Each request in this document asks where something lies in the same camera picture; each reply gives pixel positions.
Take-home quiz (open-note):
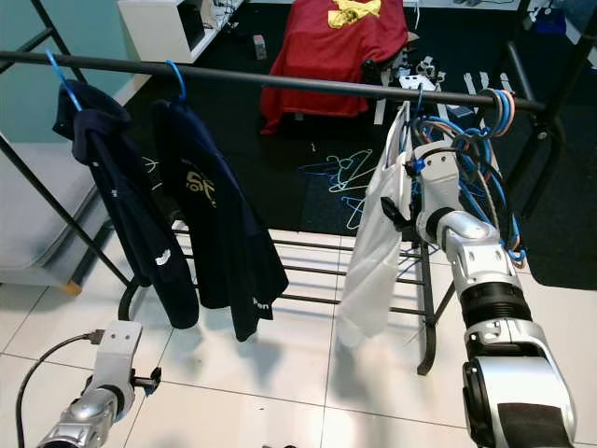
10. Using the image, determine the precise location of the thin white shirt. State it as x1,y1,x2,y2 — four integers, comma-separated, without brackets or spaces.
335,100,418,349

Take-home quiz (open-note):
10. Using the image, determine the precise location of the blue plastic hanger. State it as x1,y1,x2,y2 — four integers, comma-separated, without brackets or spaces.
44,49,84,114
164,60,188,105

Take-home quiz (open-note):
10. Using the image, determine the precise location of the bunch of spare hangers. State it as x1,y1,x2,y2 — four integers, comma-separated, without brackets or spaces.
410,87,530,264

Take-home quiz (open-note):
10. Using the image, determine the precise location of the navy shirt with gold print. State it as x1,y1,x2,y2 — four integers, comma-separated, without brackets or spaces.
148,97,291,343

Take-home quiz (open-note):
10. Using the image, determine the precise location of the plain navy shirt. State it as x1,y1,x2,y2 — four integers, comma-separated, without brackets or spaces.
52,80,201,330

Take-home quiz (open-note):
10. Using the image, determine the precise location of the red shirt with yellow print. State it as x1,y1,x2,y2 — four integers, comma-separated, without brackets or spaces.
258,0,410,135

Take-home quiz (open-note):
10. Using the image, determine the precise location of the black metal clothes rack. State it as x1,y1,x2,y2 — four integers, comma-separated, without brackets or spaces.
0,0,597,377

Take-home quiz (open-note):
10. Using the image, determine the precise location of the black floor rug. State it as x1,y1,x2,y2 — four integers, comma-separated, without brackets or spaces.
121,0,597,292

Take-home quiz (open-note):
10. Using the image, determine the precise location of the grey upholstered bench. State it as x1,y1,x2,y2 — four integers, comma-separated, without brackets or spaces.
0,140,96,292

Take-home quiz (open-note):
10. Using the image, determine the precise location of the white cabinet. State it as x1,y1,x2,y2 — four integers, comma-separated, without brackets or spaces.
117,0,244,65

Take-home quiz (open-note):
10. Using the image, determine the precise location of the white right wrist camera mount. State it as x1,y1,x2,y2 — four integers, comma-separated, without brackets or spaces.
414,139,465,221

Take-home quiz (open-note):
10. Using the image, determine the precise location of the pile of pale wire hangers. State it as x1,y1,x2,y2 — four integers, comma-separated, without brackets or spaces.
296,147,376,231

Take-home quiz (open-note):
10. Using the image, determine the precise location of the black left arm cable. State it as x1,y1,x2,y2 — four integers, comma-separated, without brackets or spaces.
15,329,105,448

